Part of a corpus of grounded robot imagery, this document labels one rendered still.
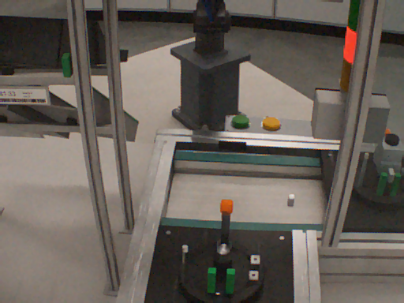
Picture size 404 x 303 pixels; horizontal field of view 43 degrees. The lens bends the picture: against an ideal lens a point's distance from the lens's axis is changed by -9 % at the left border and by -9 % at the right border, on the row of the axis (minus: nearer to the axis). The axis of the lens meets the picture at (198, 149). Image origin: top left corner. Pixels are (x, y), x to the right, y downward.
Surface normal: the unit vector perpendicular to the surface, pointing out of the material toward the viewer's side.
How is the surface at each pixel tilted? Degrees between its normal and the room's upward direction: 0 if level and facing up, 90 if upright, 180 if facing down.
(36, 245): 0
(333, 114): 90
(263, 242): 0
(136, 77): 0
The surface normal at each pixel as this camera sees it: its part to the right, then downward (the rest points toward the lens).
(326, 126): -0.09, 0.59
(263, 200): 0.00, -0.81
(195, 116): -0.81, 0.35
